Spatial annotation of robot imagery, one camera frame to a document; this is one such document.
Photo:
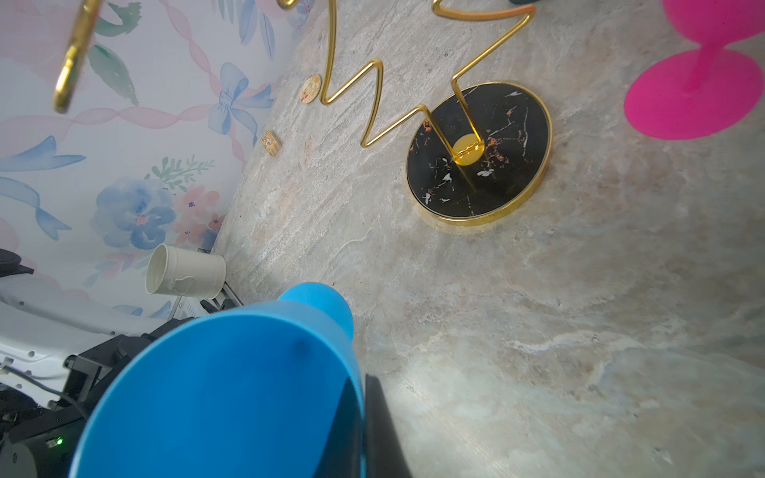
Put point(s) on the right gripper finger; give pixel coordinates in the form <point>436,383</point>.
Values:
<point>384,456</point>

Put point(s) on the blue wine glass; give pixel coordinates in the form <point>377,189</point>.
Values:
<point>267,390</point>

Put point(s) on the pink wine glass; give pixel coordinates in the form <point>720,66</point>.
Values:
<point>701,92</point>

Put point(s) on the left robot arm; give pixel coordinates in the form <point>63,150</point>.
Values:
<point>59,354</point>

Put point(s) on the white paper cup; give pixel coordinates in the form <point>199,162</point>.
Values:
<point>184,273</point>

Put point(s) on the square cracker piece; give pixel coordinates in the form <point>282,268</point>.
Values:
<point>271,143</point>

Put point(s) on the round cracker piece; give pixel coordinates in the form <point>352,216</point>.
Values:
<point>311,89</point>

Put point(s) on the gold wire glass rack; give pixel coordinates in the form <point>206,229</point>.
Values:
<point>464,151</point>

